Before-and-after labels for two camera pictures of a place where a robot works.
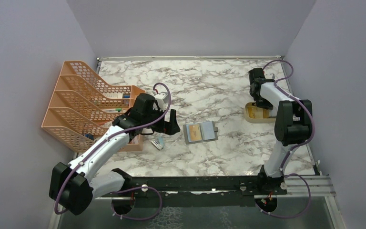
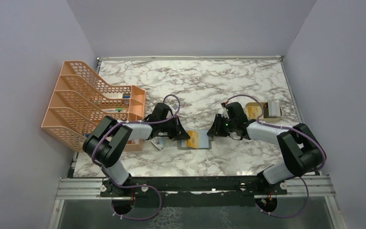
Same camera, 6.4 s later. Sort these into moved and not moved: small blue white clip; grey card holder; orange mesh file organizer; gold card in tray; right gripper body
Moved: right gripper body; grey card holder
Not moved: small blue white clip; gold card in tray; orange mesh file organizer
